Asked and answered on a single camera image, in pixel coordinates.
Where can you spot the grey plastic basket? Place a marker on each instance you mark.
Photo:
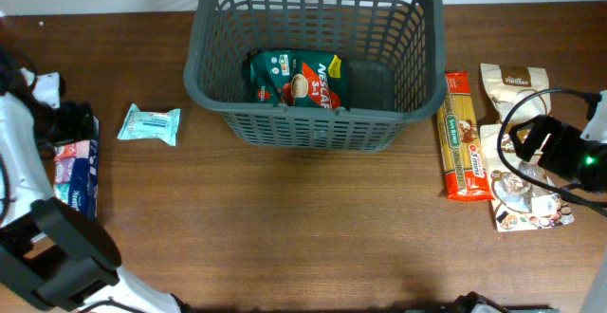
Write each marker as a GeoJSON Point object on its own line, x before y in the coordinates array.
{"type": "Point", "coordinates": [395, 50]}

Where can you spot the Kleenex tissue multipack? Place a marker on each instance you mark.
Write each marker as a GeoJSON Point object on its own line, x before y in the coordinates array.
{"type": "Point", "coordinates": [76, 174]}

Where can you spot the San Remo spaghetti packet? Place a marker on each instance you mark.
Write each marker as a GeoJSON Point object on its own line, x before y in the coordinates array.
{"type": "Point", "coordinates": [462, 155]}

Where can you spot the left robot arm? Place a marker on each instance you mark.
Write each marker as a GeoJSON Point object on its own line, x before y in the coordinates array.
{"type": "Point", "coordinates": [53, 256]}

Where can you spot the Pantree white grain pouch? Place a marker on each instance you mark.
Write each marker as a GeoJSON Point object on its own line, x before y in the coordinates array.
{"type": "Point", "coordinates": [507, 85]}

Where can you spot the teal wet wipes packet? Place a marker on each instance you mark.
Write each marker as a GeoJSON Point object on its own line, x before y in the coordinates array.
{"type": "Point", "coordinates": [146, 125]}

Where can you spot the green Nescafe coffee bag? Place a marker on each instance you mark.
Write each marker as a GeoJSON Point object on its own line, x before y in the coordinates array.
{"type": "Point", "coordinates": [302, 78]}

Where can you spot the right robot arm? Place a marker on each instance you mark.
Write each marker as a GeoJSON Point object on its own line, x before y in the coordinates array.
{"type": "Point", "coordinates": [578, 156]}

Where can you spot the Pantree mushroom pouch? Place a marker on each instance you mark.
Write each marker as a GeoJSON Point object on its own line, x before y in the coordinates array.
{"type": "Point", "coordinates": [518, 204]}

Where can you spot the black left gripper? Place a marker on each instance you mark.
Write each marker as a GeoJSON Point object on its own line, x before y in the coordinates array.
{"type": "Point", "coordinates": [72, 120]}

